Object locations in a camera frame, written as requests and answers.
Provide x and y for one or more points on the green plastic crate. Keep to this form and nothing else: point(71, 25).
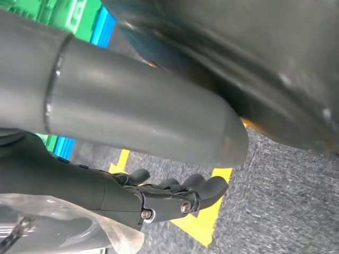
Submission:
point(53, 14)
point(49, 142)

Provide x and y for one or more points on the yellow tape square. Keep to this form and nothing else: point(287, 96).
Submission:
point(201, 228)

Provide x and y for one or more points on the blue metal shelf rack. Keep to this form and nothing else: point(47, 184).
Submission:
point(104, 29)

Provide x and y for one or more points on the dark grey robot body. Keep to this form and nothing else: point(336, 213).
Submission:
point(264, 52)

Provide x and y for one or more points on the shiny silver curved cover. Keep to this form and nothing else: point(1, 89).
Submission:
point(66, 231)

